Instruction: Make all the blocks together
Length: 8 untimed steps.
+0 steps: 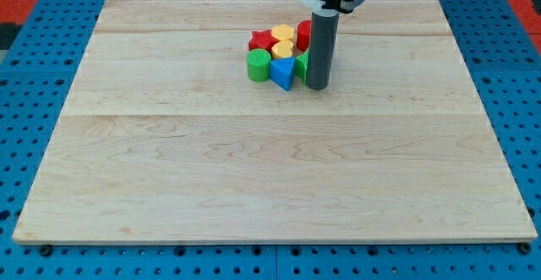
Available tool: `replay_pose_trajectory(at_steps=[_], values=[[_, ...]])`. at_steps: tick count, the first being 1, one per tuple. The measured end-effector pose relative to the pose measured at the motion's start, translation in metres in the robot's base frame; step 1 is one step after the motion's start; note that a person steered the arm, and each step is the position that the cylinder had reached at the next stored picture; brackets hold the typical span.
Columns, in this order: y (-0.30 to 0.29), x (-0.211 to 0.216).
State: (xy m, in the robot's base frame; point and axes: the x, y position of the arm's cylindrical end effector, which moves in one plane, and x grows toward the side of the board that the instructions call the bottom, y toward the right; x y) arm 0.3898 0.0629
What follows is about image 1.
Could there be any green cylinder block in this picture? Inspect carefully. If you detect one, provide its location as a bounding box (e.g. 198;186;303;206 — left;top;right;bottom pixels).
246;48;271;82

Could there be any blue triangle block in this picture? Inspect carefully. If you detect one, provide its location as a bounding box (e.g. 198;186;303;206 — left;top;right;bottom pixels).
270;57;296;91

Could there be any green ridged block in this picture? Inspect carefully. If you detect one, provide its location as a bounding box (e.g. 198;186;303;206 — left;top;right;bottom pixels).
294;49;309;85

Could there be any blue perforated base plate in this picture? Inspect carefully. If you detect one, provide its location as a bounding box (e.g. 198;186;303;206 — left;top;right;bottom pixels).
1;0;540;279

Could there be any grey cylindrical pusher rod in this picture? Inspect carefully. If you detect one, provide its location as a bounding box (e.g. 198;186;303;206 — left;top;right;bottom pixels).
305;11;339;91

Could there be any red cylinder block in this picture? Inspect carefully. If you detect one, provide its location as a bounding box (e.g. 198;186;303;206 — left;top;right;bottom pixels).
297;19;311;52

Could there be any red star block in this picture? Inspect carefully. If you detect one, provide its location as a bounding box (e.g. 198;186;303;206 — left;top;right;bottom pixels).
248;30;278;52

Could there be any light wooden board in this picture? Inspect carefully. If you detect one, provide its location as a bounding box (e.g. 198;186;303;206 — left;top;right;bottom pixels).
13;0;538;245

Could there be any yellow heart block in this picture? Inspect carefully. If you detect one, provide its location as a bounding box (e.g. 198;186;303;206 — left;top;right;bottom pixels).
270;41;294;59

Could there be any yellow hexagon block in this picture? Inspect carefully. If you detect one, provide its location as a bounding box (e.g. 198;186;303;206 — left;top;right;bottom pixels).
271;24;295;41

